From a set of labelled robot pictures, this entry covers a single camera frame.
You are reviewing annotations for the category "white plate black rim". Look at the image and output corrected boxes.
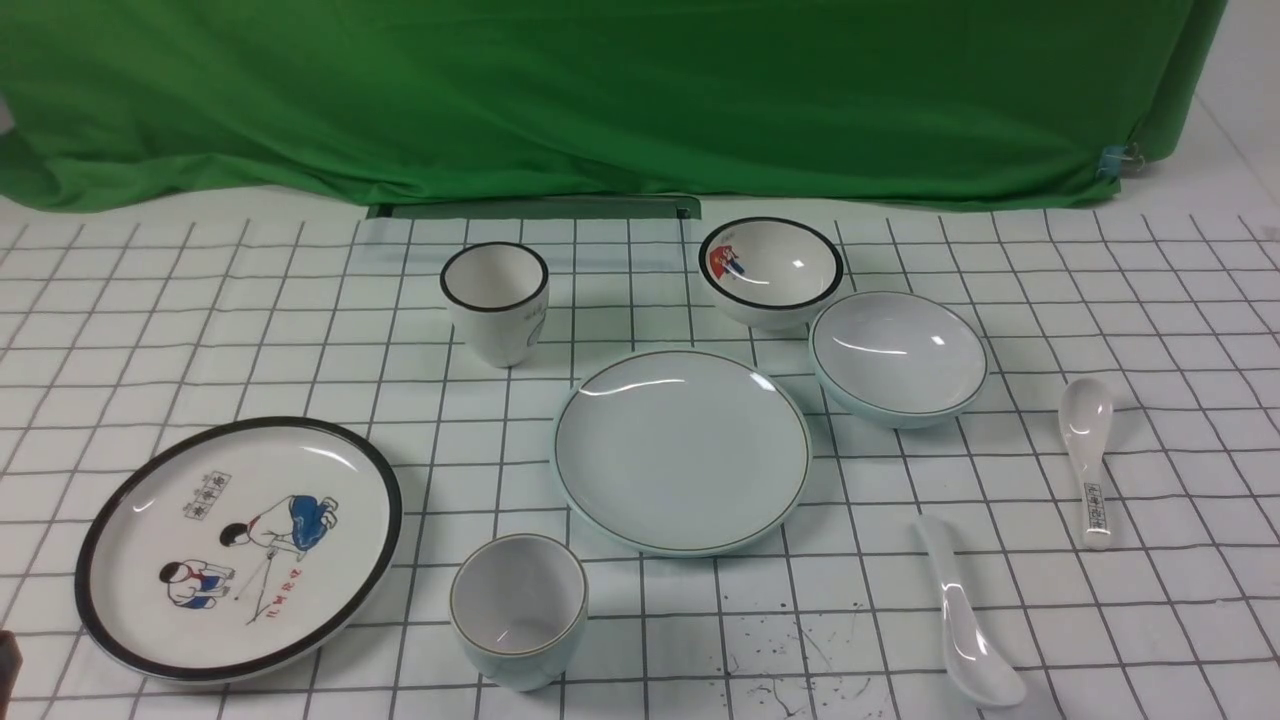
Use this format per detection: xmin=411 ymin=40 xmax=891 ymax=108
xmin=74 ymin=416 xmax=403 ymax=684

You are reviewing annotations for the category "blue binder clip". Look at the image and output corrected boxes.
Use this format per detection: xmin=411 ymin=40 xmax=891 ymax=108
xmin=1094 ymin=143 xmax=1147 ymax=179

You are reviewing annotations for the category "white bowl black rim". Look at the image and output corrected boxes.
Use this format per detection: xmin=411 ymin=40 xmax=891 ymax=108
xmin=695 ymin=217 xmax=846 ymax=331

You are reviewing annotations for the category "white spoon with label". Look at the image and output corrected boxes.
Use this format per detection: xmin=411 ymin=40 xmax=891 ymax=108
xmin=1059 ymin=377 xmax=1114 ymax=551

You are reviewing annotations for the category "pale blue cup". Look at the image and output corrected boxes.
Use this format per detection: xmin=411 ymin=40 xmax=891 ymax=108
xmin=449 ymin=533 xmax=589 ymax=692

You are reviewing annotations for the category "plain white spoon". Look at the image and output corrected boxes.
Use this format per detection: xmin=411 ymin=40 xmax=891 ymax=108
xmin=914 ymin=514 xmax=1027 ymax=708

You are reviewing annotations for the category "pale blue plate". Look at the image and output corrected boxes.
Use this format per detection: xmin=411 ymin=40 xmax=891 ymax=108
xmin=549 ymin=348 xmax=815 ymax=557

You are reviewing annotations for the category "white grid tablecloth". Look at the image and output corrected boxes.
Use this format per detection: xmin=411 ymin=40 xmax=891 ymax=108
xmin=1 ymin=210 xmax=1279 ymax=719

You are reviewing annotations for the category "pale blue bowl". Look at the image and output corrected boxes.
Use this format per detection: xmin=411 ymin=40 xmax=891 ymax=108
xmin=808 ymin=291 xmax=989 ymax=430

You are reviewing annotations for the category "green backdrop cloth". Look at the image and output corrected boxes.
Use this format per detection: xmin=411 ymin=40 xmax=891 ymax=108
xmin=1 ymin=1 xmax=1226 ymax=213

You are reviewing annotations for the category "white cup black rim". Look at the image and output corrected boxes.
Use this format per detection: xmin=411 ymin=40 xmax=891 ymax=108
xmin=440 ymin=242 xmax=550 ymax=368

